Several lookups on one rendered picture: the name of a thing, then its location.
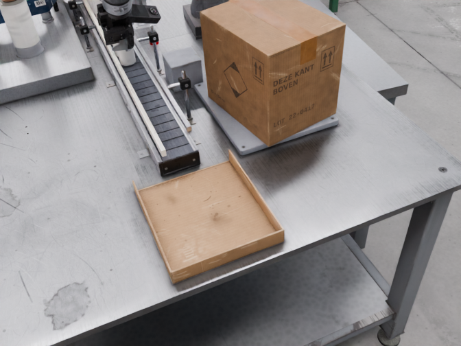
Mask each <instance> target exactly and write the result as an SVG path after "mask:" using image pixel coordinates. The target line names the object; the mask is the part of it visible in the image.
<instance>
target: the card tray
mask: <svg viewBox="0 0 461 346"><path fill-rule="evenodd" d="M228 153H229V161H225V162H223V163H219V164H217V165H212V166H210V167H207V168H204V169H201V170H198V171H195V172H192V173H189V174H186V175H183V176H179V177H176V178H173V179H170V180H168V181H164V182H162V183H158V184H155V185H152V186H149V187H146V188H143V189H139V190H138V189H137V187H136V185H135V183H134V181H132V183H133V186H134V191H135V194H136V195H137V198H138V200H139V203H140V206H141V208H142V210H143V213H144V215H145V218H146V220H147V223H148V225H149V227H150V230H151V232H152V235H153V237H154V239H155V242H156V245H157V247H158V249H159V251H160V254H161V257H162V258H163V261H164V263H165V266H166V269H167V272H168V273H169V276H170V278H171V281H172V283H173V284H175V283H177V282H179V281H182V280H185V279H188V278H190V277H193V276H195V275H199V274H200V273H203V272H206V271H208V270H211V269H213V268H217V267H218V266H221V265H224V264H227V263H229V262H232V261H235V260H238V259H239V258H242V257H245V256H247V255H250V254H253V253H256V252H257V251H261V250H263V249H266V248H268V247H271V246H274V245H275V244H279V243H281V242H284V235H285V230H284V228H283V227H282V225H281V223H280V222H279V221H278V220H277V218H276V216H275V215H274V214H273V212H272V210H271V209H270V208H269V207H268V205H267V203H266V202H265V201H264V199H263V197H262V196H261V194H260V193H259V192H258V190H257V188H256V187H255V186H254V184H253V183H252V181H251V180H250V178H249V177H248V175H247V174H246V173H245V171H244V169H243V168H242V166H241V165H240V164H239V162H238V161H237V159H236V158H235V156H234V155H233V153H232V152H231V150H228Z"/></svg>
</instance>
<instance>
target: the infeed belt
mask: <svg viewBox="0 0 461 346"><path fill-rule="evenodd" d="M83 5H84V4H83ZM84 7H85V9H86V6H85V5H84ZM86 11H87V13H88V10H87V9H86ZM88 15H89V17H90V19H91V21H92V23H93V25H94V22H93V20H92V18H91V16H90V14H89V13H88ZM95 29H96V31H97V28H95ZM97 33H98V35H99V32H98V31H97ZM99 37H100V39H101V40H102V38H101V36H100V35H99ZM102 42H103V40H102ZM103 44H104V42H103ZM104 47H105V48H106V46H105V44H104ZM106 51H107V52H108V50H107V48H106ZM134 54H135V58H136V64H135V65H133V66H131V67H122V68H123V70H124V72H125V74H126V75H127V77H128V79H129V81H130V83H131V85H132V88H133V89H134V91H135V93H136V95H137V97H138V99H139V101H140V102H141V104H142V106H143V108H144V110H145V112H146V113H147V116H148V117H149V119H150V121H151V123H152V125H153V127H154V129H155V131H156V133H157V135H158V137H159V138H160V140H161V142H162V144H163V146H164V148H165V150H166V154H167V156H164V157H162V156H161V154H160V152H159V150H158V148H157V146H156V144H155V142H154V140H153V138H152V136H151V134H150V132H149V130H148V129H147V126H146V125H145V122H144V121H143V118H142V116H141V114H140V112H139V110H138V108H137V106H136V104H135V103H134V101H133V99H132V97H131V95H130V93H129V91H128V89H127V87H126V85H125V83H124V81H123V79H122V77H121V75H120V73H119V71H118V70H117V68H116V66H115V64H114V62H113V60H112V58H111V56H110V54H109V52H108V55H109V56H110V59H111V60H112V62H113V64H114V66H115V69H116V70H117V73H118V74H119V77H120V78H121V81H122V82H123V85H124V86H125V88H126V91H127V92H128V95H129V96H130V98H131V100H132V102H133V104H134V106H135V108H136V110H137V112H138V114H139V116H140V118H141V120H142V122H143V124H144V126H145V128H146V130H147V132H148V134H149V136H150V138H151V140H152V142H153V144H154V146H155V148H156V150H157V152H158V153H159V155H160V157H161V159H162V161H163V163H164V162H167V161H171V160H173V159H177V158H180V157H183V156H186V155H188V154H193V153H194V151H193V148H192V147H191V145H190V144H189V142H188V141H187V138H186V137H185V135H184V134H183V132H182V130H181V129H180V126H179V125H178V123H177V122H176V120H175V119H174V116H173V115H172V113H171V111H170V110H169V108H168V107H167V105H166V103H165V101H164V100H163V98H162V97H161V95H160V93H159V92H158V89H157V88H156V86H155V85H154V83H153V81H152V79H151V78H150V76H149V75H148V73H147V71H146V70H145V68H144V66H143V64H142V63H141V61H140V60H139V57H138V56H137V54H136V53H135V51H134Z"/></svg>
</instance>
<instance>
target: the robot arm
mask: <svg viewBox="0 0 461 346"><path fill-rule="evenodd" d="M228 1H229V0H192V2H191V14H192V15H193V16H194V17H195V18H197V19H200V11H203V10H205V9H208V8H212V7H214V6H217V5H220V4H222V3H226V2H228ZM160 19H161V16H160V14H159V11H158V9H157V7H156V6H155V5H139V4H132V0H102V3H100V4H97V20H98V24H99V26H100V25H101V27H102V30H103V33H104V39H105V41H106V45H113V44H116V43H118V44H117V45H115V46H114V47H113V48H112V50H113V51H121V50H125V51H130V50H131V49H132V48H133V47H134V29H133V26H132V23H153V24H157V23H158V22H159V21H160Z"/></svg>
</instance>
